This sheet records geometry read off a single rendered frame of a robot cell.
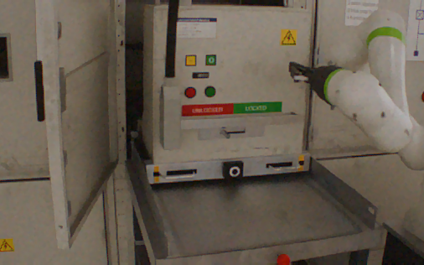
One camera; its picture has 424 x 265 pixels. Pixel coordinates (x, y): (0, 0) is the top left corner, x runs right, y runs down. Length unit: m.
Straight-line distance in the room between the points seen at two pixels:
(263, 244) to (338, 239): 0.21
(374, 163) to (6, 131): 1.45
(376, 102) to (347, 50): 0.46
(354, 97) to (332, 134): 0.92
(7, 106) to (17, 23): 0.28
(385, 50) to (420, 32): 0.78
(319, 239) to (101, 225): 0.87
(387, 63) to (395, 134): 0.24
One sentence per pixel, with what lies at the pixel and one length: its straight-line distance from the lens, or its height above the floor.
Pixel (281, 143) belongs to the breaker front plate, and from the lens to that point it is 1.62.
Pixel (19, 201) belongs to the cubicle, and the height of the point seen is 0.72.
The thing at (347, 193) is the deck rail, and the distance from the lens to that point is 1.47.
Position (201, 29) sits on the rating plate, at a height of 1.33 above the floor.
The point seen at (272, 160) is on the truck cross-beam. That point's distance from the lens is 1.61.
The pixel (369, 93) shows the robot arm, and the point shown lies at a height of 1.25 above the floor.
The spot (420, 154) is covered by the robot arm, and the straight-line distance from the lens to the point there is 1.65.
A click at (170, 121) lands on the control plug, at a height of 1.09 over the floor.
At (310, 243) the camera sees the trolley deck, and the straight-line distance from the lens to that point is 1.29.
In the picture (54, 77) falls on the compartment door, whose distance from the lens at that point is 1.10.
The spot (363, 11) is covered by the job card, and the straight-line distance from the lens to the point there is 1.95.
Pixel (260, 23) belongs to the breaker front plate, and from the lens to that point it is 1.51.
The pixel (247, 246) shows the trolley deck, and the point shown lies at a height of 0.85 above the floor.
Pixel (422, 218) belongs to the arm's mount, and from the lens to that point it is 1.56.
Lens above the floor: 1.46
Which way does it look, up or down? 17 degrees down
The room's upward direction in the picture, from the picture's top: 2 degrees clockwise
